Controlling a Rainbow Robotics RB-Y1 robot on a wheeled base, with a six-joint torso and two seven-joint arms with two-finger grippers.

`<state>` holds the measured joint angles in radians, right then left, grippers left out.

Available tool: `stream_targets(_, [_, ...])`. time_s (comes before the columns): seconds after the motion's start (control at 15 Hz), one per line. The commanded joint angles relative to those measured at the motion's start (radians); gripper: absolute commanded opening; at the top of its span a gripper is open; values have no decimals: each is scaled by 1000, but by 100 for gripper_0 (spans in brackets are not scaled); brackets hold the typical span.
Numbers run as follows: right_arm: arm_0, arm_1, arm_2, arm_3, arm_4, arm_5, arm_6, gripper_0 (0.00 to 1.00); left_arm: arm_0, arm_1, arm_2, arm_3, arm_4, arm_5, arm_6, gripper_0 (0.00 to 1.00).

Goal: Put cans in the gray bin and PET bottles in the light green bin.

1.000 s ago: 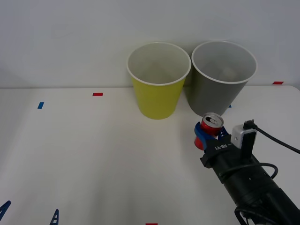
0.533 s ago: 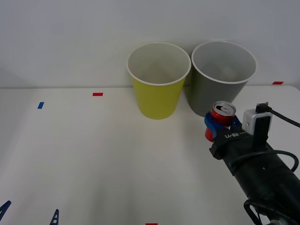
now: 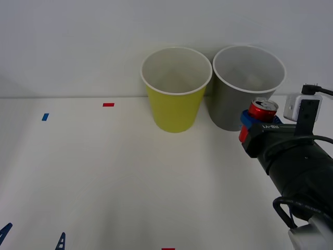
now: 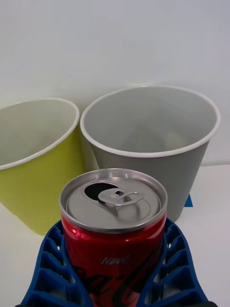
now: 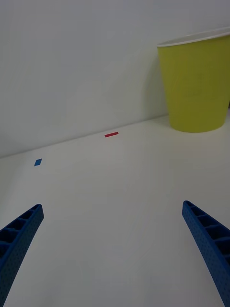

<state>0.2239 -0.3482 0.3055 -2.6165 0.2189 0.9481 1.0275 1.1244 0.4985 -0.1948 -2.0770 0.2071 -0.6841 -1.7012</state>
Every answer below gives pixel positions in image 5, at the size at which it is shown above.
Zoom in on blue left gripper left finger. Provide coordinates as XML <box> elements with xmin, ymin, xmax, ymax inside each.
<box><xmin>0</xmin><ymin>203</ymin><xmax>45</xmax><ymax>307</ymax></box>

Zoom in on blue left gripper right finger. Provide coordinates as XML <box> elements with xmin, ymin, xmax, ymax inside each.
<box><xmin>182</xmin><ymin>200</ymin><xmax>230</xmax><ymax>307</ymax></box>

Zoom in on yellow-green plastic waste bin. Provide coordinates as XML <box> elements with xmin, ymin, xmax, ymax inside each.
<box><xmin>157</xmin><ymin>27</ymin><xmax>230</xmax><ymax>133</ymax></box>

